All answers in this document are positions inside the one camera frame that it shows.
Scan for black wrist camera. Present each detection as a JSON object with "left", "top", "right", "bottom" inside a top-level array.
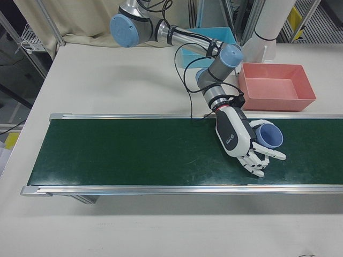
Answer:
[{"left": 227, "top": 90, "right": 246, "bottom": 108}]

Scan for beige curtain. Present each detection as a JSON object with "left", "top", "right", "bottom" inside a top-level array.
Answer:
[{"left": 16, "top": 0, "right": 193, "bottom": 46}]

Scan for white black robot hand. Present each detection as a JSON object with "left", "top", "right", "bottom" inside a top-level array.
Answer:
[{"left": 214, "top": 106, "right": 287, "bottom": 178}]

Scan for white wire rack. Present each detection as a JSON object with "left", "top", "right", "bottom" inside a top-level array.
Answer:
[{"left": 21, "top": 22, "right": 45, "bottom": 51}]

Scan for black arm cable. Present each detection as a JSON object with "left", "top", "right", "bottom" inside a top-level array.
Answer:
[{"left": 174, "top": 48, "right": 217, "bottom": 122}]

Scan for white robot column base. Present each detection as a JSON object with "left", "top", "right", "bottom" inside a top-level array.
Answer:
[{"left": 234, "top": 0, "right": 297, "bottom": 75}]

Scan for green conveyor belt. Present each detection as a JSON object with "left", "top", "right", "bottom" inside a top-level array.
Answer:
[{"left": 20, "top": 114, "right": 343, "bottom": 204}]

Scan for light blue plastic cup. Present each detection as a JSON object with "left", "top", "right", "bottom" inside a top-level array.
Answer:
[{"left": 254, "top": 124, "right": 284, "bottom": 149}]

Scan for blue plastic box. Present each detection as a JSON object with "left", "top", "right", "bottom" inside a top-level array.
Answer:
[{"left": 181, "top": 27, "right": 240, "bottom": 69}]

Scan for pink plastic box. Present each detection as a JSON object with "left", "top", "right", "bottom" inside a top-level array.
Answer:
[{"left": 237, "top": 63, "right": 317, "bottom": 112}]

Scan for yellow black safety marker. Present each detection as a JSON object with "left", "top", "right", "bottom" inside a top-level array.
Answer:
[{"left": 288, "top": 6, "right": 305, "bottom": 41}]

